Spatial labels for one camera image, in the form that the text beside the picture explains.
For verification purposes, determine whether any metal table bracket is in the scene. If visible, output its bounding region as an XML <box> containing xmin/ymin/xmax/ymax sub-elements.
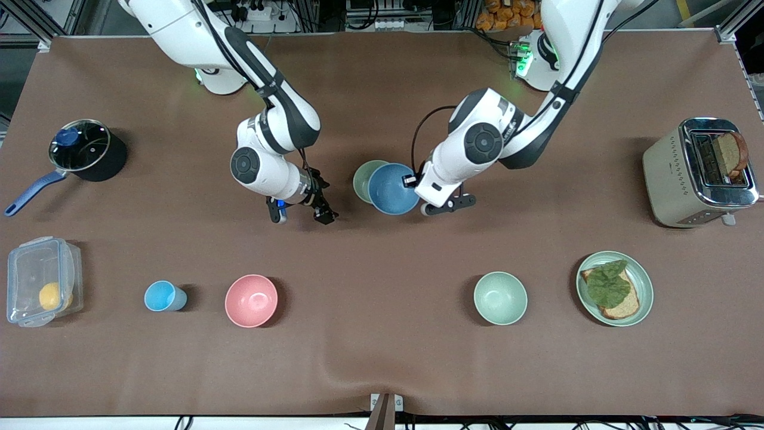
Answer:
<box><xmin>370</xmin><ymin>392</ymin><xmax>403</xmax><ymax>430</ymax></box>

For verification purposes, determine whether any clear plastic lidded container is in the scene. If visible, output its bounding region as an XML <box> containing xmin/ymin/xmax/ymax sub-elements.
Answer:
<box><xmin>6</xmin><ymin>236</ymin><xmax>84</xmax><ymax>328</ymax></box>

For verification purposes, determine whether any green plate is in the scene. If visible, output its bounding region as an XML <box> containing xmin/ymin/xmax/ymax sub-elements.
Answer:
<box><xmin>576</xmin><ymin>251</ymin><xmax>654</xmax><ymax>327</ymax></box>

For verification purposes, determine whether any aluminium frame strut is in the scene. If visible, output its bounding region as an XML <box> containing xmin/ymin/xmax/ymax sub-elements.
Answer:
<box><xmin>0</xmin><ymin>0</ymin><xmax>78</xmax><ymax>53</ymax></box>
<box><xmin>716</xmin><ymin>0</ymin><xmax>764</xmax><ymax>44</ymax></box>

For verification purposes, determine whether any glass lid with blue knob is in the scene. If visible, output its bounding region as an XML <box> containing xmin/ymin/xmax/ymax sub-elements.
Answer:
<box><xmin>48</xmin><ymin>119</ymin><xmax>112</xmax><ymax>172</ymax></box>

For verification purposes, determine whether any black pot with blue handle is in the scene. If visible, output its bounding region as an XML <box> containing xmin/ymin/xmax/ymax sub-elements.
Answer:
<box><xmin>4</xmin><ymin>119</ymin><xmax>128</xmax><ymax>217</ymax></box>

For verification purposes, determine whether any blue bowl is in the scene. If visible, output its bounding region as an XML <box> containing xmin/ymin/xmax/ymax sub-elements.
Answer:
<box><xmin>367</xmin><ymin>163</ymin><xmax>421</xmax><ymax>216</ymax></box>

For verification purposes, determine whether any bag of orange fruit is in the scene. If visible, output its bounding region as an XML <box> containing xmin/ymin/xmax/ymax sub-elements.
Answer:
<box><xmin>476</xmin><ymin>0</ymin><xmax>550</xmax><ymax>32</ymax></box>

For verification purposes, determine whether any toast slice in toaster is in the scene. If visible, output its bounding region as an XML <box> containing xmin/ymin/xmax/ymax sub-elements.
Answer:
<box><xmin>715</xmin><ymin>131</ymin><xmax>749</xmax><ymax>180</ymax></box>

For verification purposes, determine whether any beige metal toaster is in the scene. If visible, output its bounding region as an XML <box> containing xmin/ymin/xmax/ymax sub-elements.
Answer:
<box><xmin>643</xmin><ymin>117</ymin><xmax>760</xmax><ymax>229</ymax></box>

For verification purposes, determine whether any green lettuce leaf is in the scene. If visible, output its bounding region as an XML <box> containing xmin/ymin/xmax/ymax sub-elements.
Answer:
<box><xmin>586</xmin><ymin>259</ymin><xmax>632</xmax><ymax>310</ymax></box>

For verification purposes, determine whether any light blue cup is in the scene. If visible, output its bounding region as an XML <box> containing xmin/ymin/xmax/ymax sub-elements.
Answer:
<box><xmin>144</xmin><ymin>280</ymin><xmax>188</xmax><ymax>312</ymax></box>

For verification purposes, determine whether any yellow round fruit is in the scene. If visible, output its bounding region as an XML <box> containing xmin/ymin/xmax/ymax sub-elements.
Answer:
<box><xmin>39</xmin><ymin>282</ymin><xmax>73</xmax><ymax>311</ymax></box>

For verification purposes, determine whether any pink bowl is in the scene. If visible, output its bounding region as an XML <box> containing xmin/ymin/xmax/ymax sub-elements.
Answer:
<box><xmin>224</xmin><ymin>274</ymin><xmax>279</xmax><ymax>328</ymax></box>

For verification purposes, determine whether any pale green bowl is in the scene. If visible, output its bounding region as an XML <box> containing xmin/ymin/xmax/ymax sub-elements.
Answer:
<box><xmin>473</xmin><ymin>271</ymin><xmax>528</xmax><ymax>326</ymax></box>
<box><xmin>352</xmin><ymin>159</ymin><xmax>392</xmax><ymax>204</ymax></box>

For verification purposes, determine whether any white power strip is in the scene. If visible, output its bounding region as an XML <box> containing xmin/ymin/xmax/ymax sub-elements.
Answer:
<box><xmin>236</xmin><ymin>0</ymin><xmax>299</xmax><ymax>33</ymax></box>

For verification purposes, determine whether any brown bread slice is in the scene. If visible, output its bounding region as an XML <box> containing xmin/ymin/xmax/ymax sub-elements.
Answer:
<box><xmin>581</xmin><ymin>268</ymin><xmax>640</xmax><ymax>320</ymax></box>

